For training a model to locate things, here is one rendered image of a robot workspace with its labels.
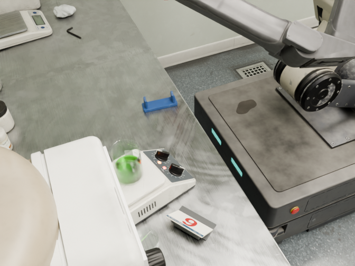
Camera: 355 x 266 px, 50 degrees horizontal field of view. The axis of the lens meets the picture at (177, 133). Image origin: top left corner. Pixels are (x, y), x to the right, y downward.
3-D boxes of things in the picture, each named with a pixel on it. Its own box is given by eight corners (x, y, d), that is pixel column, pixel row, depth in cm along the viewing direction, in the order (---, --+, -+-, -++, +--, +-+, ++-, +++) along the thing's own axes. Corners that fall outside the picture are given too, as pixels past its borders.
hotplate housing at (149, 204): (164, 154, 97) (162, 132, 91) (197, 187, 89) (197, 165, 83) (87, 200, 88) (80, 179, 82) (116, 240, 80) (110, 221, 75)
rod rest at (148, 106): (174, 98, 112) (174, 88, 109) (177, 105, 109) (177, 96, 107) (141, 105, 110) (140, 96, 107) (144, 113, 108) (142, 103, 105)
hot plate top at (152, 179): (137, 149, 88) (136, 146, 87) (167, 182, 81) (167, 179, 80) (91, 175, 83) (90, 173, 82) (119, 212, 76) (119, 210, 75)
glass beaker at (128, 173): (109, 176, 82) (102, 150, 76) (132, 159, 85) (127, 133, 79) (129, 195, 78) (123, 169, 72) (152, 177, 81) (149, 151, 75)
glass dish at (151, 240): (145, 227, 82) (144, 222, 81) (165, 241, 80) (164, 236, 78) (128, 246, 79) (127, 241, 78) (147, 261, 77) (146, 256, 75)
